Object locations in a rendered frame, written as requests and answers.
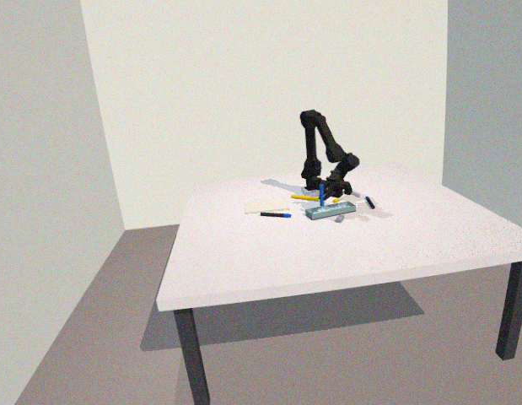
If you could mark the black and blue stylus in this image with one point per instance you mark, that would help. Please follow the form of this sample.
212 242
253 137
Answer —
370 203
286 215

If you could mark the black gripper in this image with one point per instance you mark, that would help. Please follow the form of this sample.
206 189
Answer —
335 183

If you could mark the blue stylus with grey tip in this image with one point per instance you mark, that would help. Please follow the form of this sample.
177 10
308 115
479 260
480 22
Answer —
322 195

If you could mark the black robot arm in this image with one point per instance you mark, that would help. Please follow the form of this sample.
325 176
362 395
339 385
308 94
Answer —
334 152

